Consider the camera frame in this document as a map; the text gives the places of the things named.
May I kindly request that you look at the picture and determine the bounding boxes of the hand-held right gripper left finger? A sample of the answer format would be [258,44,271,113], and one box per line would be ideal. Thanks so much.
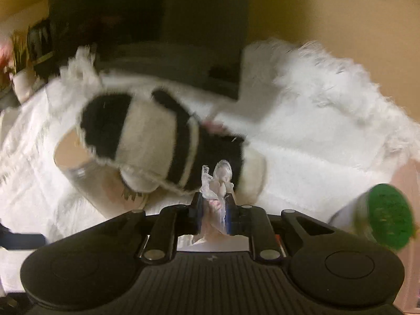
[98,192,206,265]

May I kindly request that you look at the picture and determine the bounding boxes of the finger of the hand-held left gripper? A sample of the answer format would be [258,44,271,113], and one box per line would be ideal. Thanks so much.
[0,225,45,250]

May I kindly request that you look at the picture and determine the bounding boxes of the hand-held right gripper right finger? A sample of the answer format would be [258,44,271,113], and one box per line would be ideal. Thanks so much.
[225,193,335,265]

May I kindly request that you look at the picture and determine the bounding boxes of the clear plastic wrapper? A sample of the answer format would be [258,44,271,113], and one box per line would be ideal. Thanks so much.
[192,160,234,243]

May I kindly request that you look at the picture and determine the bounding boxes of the black white plush toy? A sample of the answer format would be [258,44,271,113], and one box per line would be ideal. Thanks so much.
[77,88,266,204]

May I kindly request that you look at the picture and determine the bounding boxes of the clear plastic jar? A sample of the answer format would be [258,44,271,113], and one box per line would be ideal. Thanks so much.
[53,128,148,219]

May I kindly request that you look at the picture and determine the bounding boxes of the white textured fringed blanket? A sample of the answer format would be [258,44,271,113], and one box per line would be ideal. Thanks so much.
[0,38,420,299]

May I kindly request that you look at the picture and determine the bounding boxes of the small potted plant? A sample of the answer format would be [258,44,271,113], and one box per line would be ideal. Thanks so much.
[10,29,45,103]

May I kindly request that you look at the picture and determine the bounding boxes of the green lid jar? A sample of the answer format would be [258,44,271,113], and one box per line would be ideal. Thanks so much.
[328,184,414,250]

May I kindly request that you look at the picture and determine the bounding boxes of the black monitor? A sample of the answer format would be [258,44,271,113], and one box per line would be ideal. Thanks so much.
[48,0,253,101]

